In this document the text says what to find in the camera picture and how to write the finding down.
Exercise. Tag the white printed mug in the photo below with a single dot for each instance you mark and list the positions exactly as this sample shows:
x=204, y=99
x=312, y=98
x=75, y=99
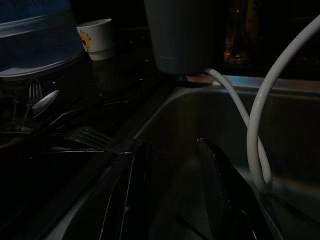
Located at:
x=100, y=37

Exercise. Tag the grey water filter canister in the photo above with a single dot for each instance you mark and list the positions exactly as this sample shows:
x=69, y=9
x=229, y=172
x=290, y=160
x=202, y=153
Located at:
x=182, y=37

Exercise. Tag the silver spoon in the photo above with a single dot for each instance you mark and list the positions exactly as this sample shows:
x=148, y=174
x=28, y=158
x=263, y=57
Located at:
x=45, y=103

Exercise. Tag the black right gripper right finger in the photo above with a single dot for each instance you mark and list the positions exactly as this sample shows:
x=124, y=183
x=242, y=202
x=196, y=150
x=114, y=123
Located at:
x=230, y=200

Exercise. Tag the white stacked plastic drawers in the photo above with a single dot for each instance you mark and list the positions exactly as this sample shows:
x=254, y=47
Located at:
x=37, y=42

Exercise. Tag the olive oil bottle green cap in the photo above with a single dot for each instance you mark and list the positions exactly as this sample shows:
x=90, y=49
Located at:
x=240, y=37

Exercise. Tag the stainless steel sink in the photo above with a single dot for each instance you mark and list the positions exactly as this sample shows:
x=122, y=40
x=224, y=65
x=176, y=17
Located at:
x=287, y=125

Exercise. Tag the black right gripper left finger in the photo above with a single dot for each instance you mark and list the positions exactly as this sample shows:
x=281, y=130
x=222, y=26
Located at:
x=130, y=200

